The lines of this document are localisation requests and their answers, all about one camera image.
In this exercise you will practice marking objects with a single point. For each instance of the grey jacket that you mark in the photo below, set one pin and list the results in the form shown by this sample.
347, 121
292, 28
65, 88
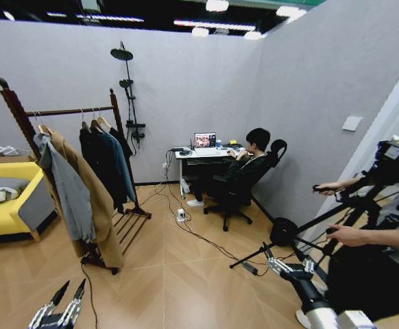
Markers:
69, 192

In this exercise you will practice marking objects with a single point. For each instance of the black round bag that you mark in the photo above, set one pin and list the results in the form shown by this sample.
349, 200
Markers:
283, 231

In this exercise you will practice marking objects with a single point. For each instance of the black desk device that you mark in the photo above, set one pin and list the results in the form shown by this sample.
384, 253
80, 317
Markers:
181, 150

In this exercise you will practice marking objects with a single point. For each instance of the dark wooden hanger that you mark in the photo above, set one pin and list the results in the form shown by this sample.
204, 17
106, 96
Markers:
85, 125
95, 124

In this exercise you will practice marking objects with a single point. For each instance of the black office chair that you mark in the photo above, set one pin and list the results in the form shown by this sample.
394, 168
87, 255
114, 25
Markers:
276, 150

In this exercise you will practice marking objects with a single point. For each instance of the seated person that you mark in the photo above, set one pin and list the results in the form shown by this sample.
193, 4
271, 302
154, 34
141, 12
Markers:
244, 171

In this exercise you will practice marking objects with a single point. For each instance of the long black garment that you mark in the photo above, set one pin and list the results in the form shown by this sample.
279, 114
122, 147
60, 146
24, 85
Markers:
96, 161

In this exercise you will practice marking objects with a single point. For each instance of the standing person's left forearm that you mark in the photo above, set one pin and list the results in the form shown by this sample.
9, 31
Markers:
388, 237

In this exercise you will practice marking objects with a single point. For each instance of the long ceiling light strip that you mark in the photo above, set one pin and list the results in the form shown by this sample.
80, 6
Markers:
215, 25

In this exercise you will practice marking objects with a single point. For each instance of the round ceiling lamp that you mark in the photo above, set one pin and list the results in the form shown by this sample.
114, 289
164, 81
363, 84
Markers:
216, 5

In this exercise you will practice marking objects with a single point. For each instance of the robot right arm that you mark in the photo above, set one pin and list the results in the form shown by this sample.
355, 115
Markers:
323, 313

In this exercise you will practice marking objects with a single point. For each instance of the white hangers pile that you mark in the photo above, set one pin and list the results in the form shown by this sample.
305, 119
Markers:
2, 151

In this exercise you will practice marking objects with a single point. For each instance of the open laptop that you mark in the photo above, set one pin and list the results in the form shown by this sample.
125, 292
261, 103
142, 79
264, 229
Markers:
205, 138

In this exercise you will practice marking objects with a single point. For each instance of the brown cardboard box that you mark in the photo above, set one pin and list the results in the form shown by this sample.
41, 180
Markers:
4, 159

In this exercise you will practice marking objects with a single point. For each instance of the white shoes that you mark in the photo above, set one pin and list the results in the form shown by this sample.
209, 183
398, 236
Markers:
185, 185

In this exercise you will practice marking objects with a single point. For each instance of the grey cushion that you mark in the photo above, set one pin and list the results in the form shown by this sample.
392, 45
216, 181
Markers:
7, 182

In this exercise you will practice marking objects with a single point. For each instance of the black handheld controller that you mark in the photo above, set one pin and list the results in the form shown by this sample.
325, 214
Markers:
331, 230
317, 188

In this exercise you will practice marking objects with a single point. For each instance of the black shower fixture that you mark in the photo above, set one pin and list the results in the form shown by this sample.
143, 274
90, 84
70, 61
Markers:
121, 53

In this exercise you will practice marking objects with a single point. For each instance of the camel brown coat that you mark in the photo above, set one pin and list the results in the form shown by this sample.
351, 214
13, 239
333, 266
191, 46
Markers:
100, 212

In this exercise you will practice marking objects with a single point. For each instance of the blue shirt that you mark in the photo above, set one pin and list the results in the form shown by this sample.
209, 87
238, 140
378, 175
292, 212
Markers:
121, 166

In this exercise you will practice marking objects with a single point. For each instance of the small yellow item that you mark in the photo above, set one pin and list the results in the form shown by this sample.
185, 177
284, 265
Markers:
233, 141

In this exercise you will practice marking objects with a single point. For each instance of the yellow armchair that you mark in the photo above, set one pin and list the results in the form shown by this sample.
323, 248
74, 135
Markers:
0, 219

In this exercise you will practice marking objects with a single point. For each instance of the white wall panel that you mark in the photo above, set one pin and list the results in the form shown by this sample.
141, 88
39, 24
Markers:
352, 123

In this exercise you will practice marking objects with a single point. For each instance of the standing person's right forearm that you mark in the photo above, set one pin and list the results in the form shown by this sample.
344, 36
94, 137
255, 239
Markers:
352, 183

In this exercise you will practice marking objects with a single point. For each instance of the white desk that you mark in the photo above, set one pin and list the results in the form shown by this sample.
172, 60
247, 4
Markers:
185, 155

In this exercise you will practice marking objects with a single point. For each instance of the blue cup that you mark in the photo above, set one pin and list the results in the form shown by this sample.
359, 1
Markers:
219, 143

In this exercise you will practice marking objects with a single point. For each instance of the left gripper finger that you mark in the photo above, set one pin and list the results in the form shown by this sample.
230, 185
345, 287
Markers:
53, 298
76, 295

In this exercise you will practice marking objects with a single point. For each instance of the white power strip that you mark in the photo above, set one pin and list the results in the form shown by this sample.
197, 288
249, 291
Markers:
180, 214

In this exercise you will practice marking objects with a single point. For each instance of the pale wooden hanger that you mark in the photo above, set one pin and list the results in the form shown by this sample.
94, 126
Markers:
104, 122
44, 129

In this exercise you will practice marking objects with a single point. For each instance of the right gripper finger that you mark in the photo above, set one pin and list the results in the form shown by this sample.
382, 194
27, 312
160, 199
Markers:
276, 265
308, 266

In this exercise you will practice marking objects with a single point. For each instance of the dark wooden clothes rack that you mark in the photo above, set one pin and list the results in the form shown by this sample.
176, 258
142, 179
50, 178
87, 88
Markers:
66, 111

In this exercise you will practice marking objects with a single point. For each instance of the short black garment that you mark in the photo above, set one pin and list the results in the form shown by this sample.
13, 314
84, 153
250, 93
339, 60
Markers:
122, 140

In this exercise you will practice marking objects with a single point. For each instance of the standing person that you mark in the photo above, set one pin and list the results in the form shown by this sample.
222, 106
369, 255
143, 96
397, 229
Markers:
374, 284

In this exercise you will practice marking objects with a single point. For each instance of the black power adapter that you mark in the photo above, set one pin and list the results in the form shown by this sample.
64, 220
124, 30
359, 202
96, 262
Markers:
251, 268

